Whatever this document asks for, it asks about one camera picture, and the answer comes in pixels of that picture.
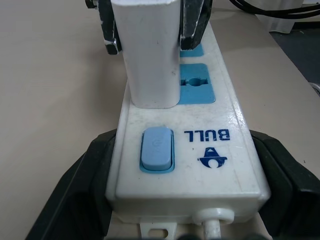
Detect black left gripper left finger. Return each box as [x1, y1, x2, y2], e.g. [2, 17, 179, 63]
[24, 129, 119, 240]

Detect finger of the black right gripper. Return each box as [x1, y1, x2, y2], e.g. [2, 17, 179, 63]
[84, 0, 123, 56]
[178, 0, 214, 51]

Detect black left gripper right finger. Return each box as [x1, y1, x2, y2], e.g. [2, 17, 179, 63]
[249, 129, 320, 240]

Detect white charger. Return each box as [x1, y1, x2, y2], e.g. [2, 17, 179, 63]
[109, 0, 181, 110]

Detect white power strip blue sockets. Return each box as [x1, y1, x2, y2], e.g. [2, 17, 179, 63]
[104, 22, 273, 238]

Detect black cable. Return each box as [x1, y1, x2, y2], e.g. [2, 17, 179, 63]
[228, 0, 320, 20]

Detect white power strip cord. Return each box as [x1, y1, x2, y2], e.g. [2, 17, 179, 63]
[193, 207, 236, 240]

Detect white cable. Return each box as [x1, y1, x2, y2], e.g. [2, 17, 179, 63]
[310, 81, 320, 98]

